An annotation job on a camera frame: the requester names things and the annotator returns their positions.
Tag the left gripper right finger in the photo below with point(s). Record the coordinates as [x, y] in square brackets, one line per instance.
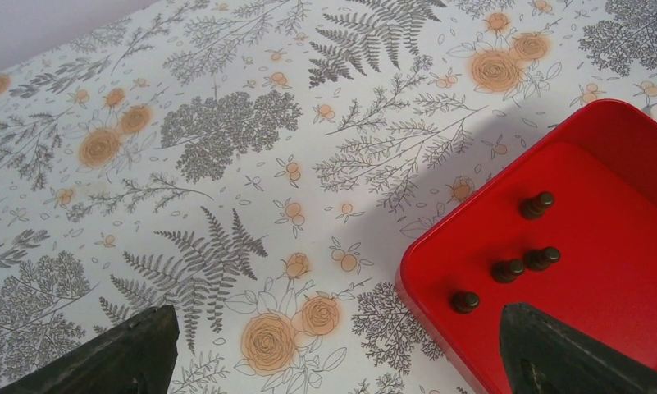
[541, 354]

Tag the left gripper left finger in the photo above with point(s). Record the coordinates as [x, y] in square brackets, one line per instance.
[136, 356]

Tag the red plastic tray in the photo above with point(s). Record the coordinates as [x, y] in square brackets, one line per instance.
[601, 166]

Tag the dark pawn in tray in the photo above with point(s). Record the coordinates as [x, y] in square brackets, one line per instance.
[465, 302]
[541, 259]
[507, 271]
[535, 207]

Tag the floral patterned table mat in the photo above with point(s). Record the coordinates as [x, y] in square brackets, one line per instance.
[262, 166]

